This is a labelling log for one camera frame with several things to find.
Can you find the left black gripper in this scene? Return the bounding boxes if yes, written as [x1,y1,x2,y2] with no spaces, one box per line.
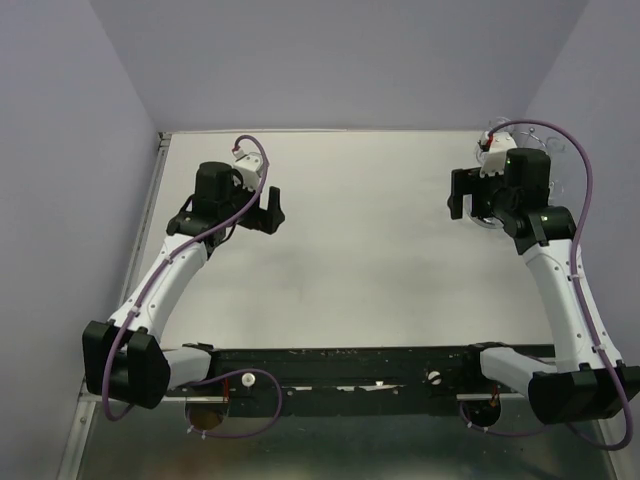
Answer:
[220,173,286,234]

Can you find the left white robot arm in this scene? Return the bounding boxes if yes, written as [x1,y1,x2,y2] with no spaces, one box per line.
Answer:
[82,153,285,409]

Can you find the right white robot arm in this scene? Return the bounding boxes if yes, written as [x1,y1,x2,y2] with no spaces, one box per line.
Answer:
[447,148,639,425]

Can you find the chrome wine glass rack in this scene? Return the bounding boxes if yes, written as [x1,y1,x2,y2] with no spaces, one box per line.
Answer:
[464,125,567,230]

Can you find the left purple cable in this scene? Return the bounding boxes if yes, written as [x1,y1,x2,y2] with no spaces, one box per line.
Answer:
[101,134,284,441]

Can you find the purple cable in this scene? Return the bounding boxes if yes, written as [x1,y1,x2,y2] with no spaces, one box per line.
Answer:
[101,134,284,441]
[459,118,632,451]

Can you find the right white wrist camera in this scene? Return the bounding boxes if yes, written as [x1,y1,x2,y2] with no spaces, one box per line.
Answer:
[475,131,517,177]

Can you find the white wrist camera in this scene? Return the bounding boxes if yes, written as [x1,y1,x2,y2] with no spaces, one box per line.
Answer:
[233,153,264,191]
[475,131,517,177]

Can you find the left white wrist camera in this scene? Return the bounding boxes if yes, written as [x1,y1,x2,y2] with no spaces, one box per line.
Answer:
[233,153,264,191]

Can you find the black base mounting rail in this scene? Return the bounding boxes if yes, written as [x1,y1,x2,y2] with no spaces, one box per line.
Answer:
[164,342,556,419]

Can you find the aluminium frame rail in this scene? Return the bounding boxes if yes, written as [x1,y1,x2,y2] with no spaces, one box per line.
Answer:
[57,132,172,479]

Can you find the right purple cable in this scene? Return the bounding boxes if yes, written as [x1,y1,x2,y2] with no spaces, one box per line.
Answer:
[459,118,632,451]

